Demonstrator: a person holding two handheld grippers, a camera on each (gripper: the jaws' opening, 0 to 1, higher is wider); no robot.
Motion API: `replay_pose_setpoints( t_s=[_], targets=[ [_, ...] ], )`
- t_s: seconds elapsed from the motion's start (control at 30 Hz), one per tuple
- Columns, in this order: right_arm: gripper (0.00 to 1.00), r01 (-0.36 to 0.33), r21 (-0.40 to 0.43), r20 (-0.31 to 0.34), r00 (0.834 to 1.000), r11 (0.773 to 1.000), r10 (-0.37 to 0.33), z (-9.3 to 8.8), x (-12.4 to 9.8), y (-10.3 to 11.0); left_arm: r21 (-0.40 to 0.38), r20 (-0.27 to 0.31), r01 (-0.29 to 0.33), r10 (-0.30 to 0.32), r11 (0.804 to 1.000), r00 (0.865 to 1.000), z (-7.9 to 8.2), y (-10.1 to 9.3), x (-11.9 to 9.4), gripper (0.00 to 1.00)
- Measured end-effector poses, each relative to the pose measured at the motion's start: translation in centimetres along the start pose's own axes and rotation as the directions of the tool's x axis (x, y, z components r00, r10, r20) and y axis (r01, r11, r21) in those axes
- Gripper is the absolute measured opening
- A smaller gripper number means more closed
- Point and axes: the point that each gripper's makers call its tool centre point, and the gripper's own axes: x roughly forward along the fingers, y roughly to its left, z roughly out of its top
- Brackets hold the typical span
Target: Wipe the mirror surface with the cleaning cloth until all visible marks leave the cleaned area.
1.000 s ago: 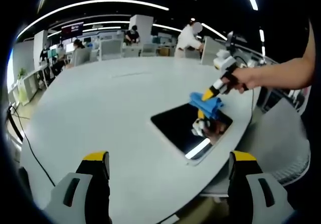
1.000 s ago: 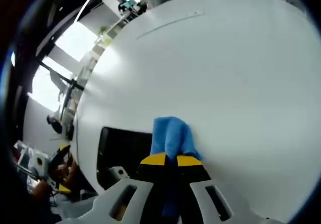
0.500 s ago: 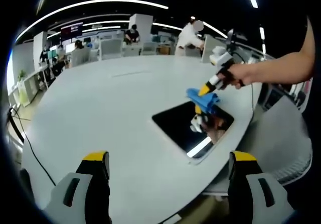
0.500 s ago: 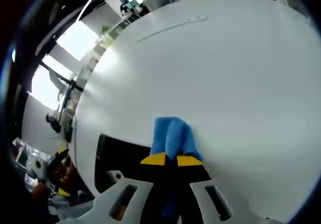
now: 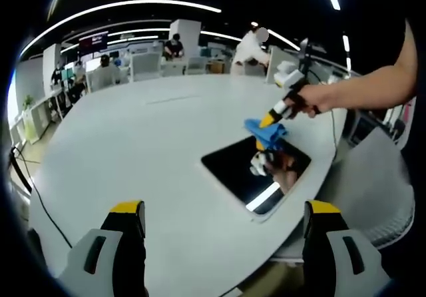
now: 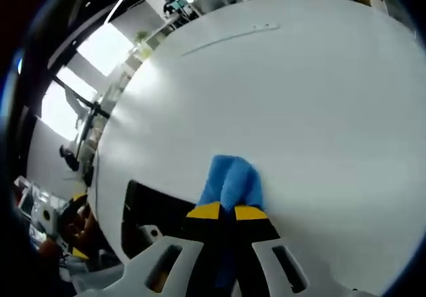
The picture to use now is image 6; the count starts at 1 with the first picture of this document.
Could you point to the blue cleaning cloth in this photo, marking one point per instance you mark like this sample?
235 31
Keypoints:
233 183

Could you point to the small black device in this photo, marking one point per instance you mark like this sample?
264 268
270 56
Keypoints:
70 158

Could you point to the desk monitor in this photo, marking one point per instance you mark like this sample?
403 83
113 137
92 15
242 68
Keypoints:
75 102

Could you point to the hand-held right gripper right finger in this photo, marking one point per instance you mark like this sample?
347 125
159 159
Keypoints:
259 230

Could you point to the dark rectangular mirror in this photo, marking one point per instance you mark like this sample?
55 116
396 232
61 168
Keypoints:
156 210

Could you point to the green potted plant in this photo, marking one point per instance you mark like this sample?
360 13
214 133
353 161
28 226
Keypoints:
140 36

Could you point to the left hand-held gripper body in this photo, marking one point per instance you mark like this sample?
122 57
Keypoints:
46 220

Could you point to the person's left hand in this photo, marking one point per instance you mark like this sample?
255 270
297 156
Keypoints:
85 225

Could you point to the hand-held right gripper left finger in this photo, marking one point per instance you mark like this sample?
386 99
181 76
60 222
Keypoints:
199 243

